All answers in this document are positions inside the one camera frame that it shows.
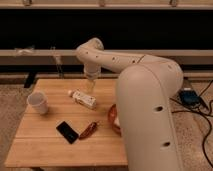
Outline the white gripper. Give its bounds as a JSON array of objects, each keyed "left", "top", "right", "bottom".
[{"left": 84, "top": 70, "right": 100, "bottom": 93}]

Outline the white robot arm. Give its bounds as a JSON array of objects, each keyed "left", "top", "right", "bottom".
[{"left": 76, "top": 38, "right": 184, "bottom": 171}]

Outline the white plastic bottle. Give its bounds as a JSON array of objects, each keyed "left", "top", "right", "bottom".
[{"left": 68, "top": 90, "right": 96, "bottom": 109}]

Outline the orange bowl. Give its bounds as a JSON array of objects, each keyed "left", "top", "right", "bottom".
[{"left": 107, "top": 104, "right": 121, "bottom": 135}]

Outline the white paper cup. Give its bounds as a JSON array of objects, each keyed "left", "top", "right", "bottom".
[{"left": 27, "top": 91, "right": 48, "bottom": 115}]

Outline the black smartphone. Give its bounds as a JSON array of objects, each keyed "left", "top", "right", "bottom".
[{"left": 56, "top": 121, "right": 79, "bottom": 144}]

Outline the blue power box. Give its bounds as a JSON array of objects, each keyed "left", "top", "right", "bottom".
[{"left": 179, "top": 90, "right": 199, "bottom": 107}]

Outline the black cable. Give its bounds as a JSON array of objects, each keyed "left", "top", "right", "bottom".
[{"left": 169, "top": 79, "right": 213, "bottom": 168}]

